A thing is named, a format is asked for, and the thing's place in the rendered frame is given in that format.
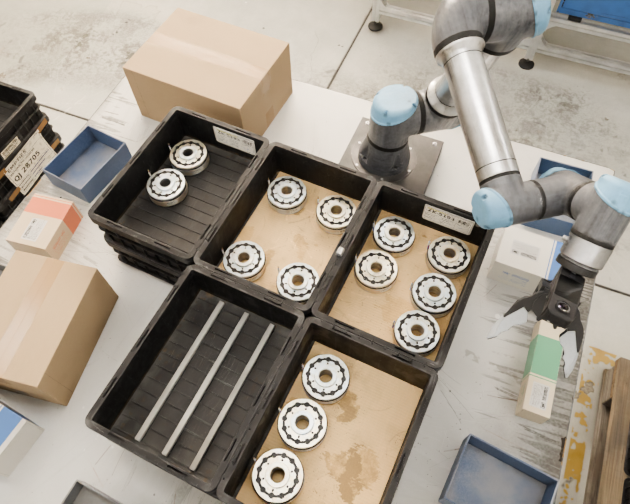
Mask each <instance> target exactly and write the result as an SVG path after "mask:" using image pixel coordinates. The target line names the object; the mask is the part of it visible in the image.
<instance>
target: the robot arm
mask: <svg viewBox="0 0 630 504"><path fill-rule="evenodd" d="M550 16H551V0H443V1H442V2H441V4H440V5H439V7H438V9H437V12H436V14H435V17H434V20H433V24H432V32H431V45H432V51H433V54H434V58H435V61H436V64H437V65H438V66H440V67H443V69H444V74H443V75H442V76H439V77H437V78H435V79H434V80H433V81H432V82H431V83H430V85H429V86H428V88H427V89H422V90H416V91H414V90H413V89H412V88H411V87H409V86H405V87H404V86H403V85H402V84H393V85H389V86H386V87H384V88H382V89H381V90H380V91H378V92H377V94H376V95H375V97H374V99H373V103H372V105H371V109H370V120H369V127H368V133H367V135H366V137H365V139H364V140H363V142H362V143H361V145H360V147H359V153H358V159H359V162H360V164H361V165H362V166H363V167H364V168H365V169H366V170H367V171H368V172H370V173H372V174H375V175H378V176H394V175H397V174H400V173H401V172H403V171H404V170H405V169H406V168H407V166H408V164H409V160H410V149H409V144H408V139H409V136H411V135H417V134H423V133H428V132H434V131H440V130H446V129H447V130H450V129H455V128H457V127H460V126H461V128H462V131H463V135H464V138H465V141H466V144H467V148H468V151H469V154H470V158H471V161H472V164H473V167H474V171H475V174H476V177H477V181H478V184H479V187H480V190H477V191H476V192H475V193H474V194H473V196H472V200H471V205H472V214H473V217H474V219H475V221H476V223H477V224H478V225H479V226H480V227H481V228H483V229H496V228H507V227H510V226H512V225H517V224H522V223H527V222H532V221H536V220H542V219H547V218H552V217H557V216H562V215H566V216H568V217H570V218H571V219H573V220H575V222H574V224H573V226H572V228H571V230H570V232H569V236H566V235H563V237H562V240H563V241H565V242H564V243H563V245H562V247H561V248H560V252H561V253H559V254H558V256H557V257H556V259H555V260H556V261H557V262H558V263H559V264H560V265H561V266H560V268H559V270H558V272H557V273H556V274H555V276H554V279H553V280H551V281H549V280H547V279H545V278H541V280H540V282H539V283H538V285H537V287H536V289H535V291H534V292H533V294H532V295H530V296H523V297H521V298H520V299H518V300H517V301H516V302H515V303H514V304H513V305H512V306H511V307H510V309H509V310H508V311H507V312H506V313H505V314H503V315H502V316H501V317H500V318H499V319H498V320H497V321H496V322H495V324H494V325H493V326H492V327H491V329H490V330H489V333H488V335H487V339H491V338H495V337H497V336H498V335H499V334H500V333H501V332H504V331H508V330H509V329H510V328H511V327H512V326H514V325H522V324H524V323H526V322H527V317H528V312H529V311H530V310H532V312H534V314H535V315H536V316H537V317H536V320H537V321H540V320H544V321H546V322H548V323H551V324H553V328H554V329H557V327H561V328H563V329H565V331H563V332H562V333H561V334H560V335H559V340H560V345H561V346H562V347H563V349H564V350H563V354H562V356H563V360H564V365H563V371H564V378H568V376H569V375H570V373H571V372H572V370H573V368H574V366H575V363H576V360H577V357H578V354H579V351H580V348H581V344H582V341H583V337H584V328H583V324H582V321H581V319H580V310H579V308H578V307H579V306H580V304H581V301H580V298H581V295H582V291H583V288H584V284H585V278H583V276H585V277H588V278H591V279H595V278H596V276H597V275H598V273H599V271H598V270H602V269H603V267H604V266H605V264H606V262H607V261H608V259H609V257H610V256H611V254H612V252H613V251H614V248H615V246H616V245H617V243H618V241H619V240H620V238H621V236H622V235H623V233H624V231H625V230H626V228H627V226H628V224H629V223H630V183H629V182H627V181H624V180H622V179H619V178H617V177H614V176H611V175H609V174H603V175H601V176H600V178H599V179H598V181H593V180H591V179H589V178H587V177H584V176H582V175H580V174H579V173H578V172H576V171H573V170H570V169H565V168H562V167H554V168H551V169H549V170H548V171H546V172H545V173H543V174H542V175H541V176H540V178H539V179H534V180H527V181H523V179H522V176H521V174H520V170H519V167H518V163H517V160H516V157H515V154H514V151H513V148H512V145H511V141H510V138H509V135H508V132H507V129H506V126H505V123H504V120H503V116H502V113H501V110H500V107H499V104H498V101H497V98H496V94H495V91H494V88H493V85H492V82H491V79H490V76H489V70H490V69H491V68H492V66H493V65H494V64H495V63H496V61H497V60H498V59H499V58H500V57H501V56H506V55H508V54H510V53H512V52H513V51H514V50H515V49H516V48H517V46H518V45H519V44H520V43H521V42H522V40H523V39H525V38H528V37H531V38H535V37H536V36H539V35H541V34H542V33H543V32H544V31H545V30H546V28H547V26H548V24H549V21H550Z"/></svg>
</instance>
